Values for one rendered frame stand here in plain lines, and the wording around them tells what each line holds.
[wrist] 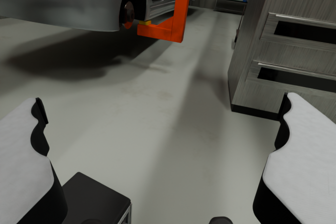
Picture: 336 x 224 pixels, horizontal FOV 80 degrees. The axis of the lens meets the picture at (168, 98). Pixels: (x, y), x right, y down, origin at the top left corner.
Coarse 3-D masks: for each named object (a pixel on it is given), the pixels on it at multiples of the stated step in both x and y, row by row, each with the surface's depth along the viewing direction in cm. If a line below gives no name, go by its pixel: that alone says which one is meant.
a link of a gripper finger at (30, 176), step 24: (0, 120) 9; (24, 120) 9; (0, 144) 7; (24, 144) 7; (0, 168) 6; (24, 168) 6; (48, 168) 6; (0, 192) 6; (24, 192) 6; (48, 192) 6; (0, 216) 5; (24, 216) 5; (48, 216) 6
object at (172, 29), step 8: (176, 0) 267; (184, 0) 265; (176, 8) 272; (184, 8) 270; (176, 16) 277; (184, 16) 274; (144, 24) 294; (152, 24) 303; (160, 24) 289; (168, 24) 286; (176, 24) 282; (184, 24) 288; (144, 32) 299; (152, 32) 296; (160, 32) 293; (168, 32) 290; (176, 32) 287; (168, 40) 295; (176, 40) 292
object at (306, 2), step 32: (256, 0) 216; (288, 0) 178; (320, 0) 173; (256, 32) 195; (288, 32) 187; (320, 32) 182; (256, 64) 207; (288, 64) 203; (320, 64) 197; (256, 96) 226; (320, 96) 212
